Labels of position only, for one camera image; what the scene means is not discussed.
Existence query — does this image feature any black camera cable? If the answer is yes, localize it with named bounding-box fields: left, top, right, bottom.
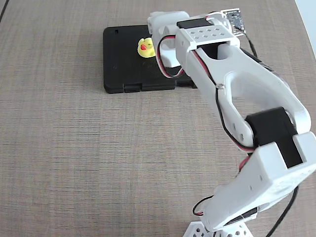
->
left=243, top=34, right=300, bottom=237

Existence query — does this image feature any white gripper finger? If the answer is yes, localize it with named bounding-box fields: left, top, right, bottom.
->
left=147, top=16, right=161, bottom=36
left=160, top=46, right=184, bottom=68

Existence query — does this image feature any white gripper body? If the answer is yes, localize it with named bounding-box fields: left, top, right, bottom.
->
left=154, top=10, right=191, bottom=50

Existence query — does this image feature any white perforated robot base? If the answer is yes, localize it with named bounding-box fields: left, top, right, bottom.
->
left=182, top=221, right=250, bottom=237

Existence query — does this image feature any yellow rubber duck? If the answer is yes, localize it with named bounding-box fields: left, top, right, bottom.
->
left=137, top=37, right=156, bottom=59

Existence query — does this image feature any bare camera circuit board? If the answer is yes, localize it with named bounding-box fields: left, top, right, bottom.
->
left=223, top=8, right=244, bottom=38

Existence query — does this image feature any red white black servo cable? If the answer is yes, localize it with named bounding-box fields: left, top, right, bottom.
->
left=155, top=34, right=185, bottom=79
left=192, top=195, right=214, bottom=218
left=194, top=48, right=255, bottom=152

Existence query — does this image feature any black plastic flat case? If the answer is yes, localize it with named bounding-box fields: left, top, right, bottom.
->
left=103, top=24, right=198, bottom=94

